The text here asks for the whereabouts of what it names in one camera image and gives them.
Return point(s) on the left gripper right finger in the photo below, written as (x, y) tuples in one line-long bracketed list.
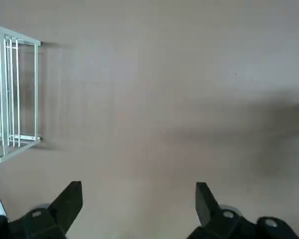
[(209, 214)]

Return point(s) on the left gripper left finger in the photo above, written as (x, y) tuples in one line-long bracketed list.
[(64, 211)]

